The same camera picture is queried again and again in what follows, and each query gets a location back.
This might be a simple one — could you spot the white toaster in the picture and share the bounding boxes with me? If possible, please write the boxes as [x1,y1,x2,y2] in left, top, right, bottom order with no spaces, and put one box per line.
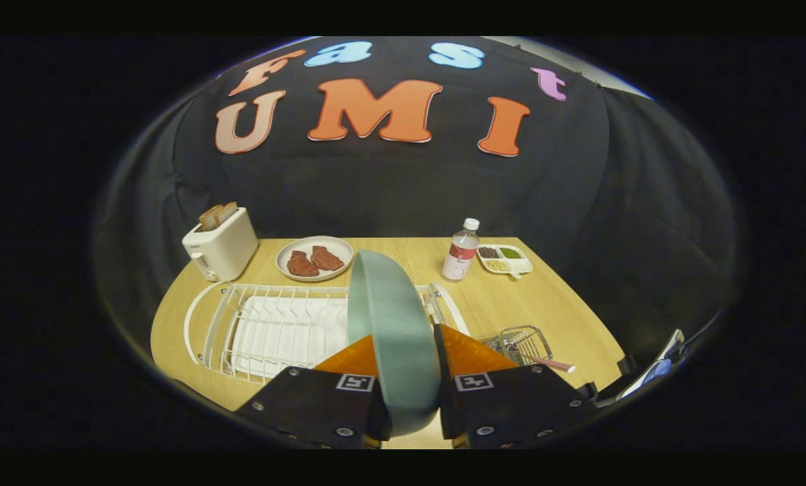
[182,207,259,282]

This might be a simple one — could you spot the white and blue device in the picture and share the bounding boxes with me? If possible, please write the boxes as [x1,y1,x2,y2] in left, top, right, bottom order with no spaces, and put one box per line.
[595,329,686,407]

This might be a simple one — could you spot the white divided snack tray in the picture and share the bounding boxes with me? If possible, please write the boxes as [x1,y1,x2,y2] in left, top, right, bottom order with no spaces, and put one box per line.
[477,244,533,279]

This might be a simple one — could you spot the black backdrop cloth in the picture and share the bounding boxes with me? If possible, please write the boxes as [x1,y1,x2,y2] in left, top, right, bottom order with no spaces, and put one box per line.
[92,37,738,369]

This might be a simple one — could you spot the light green plate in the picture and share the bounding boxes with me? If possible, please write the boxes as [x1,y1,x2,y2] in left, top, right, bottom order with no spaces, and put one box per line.
[348,250,442,437]

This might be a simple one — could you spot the pink handled spoon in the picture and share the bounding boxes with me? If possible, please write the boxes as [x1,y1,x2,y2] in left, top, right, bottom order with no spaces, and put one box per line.
[504,341,576,373]

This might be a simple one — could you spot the clear plastic water bottle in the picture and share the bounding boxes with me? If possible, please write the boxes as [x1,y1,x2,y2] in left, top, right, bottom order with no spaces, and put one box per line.
[441,218,481,281]

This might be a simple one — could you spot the beige plate with meat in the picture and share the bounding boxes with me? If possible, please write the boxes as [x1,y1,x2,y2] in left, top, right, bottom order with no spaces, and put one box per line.
[275,236,354,282]

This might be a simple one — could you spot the silver wire basket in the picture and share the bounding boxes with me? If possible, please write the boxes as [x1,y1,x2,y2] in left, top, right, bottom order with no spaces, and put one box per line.
[481,325,554,369]

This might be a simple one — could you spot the white wire dish rack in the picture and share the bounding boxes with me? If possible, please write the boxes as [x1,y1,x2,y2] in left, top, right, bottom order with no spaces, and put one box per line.
[184,280,470,385]

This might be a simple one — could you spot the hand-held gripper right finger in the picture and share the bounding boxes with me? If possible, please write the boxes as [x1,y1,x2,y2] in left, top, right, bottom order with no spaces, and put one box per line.
[433,324,599,450]

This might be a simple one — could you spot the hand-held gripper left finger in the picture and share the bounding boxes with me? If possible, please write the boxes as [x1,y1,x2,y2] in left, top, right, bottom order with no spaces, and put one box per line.
[234,334,394,450]

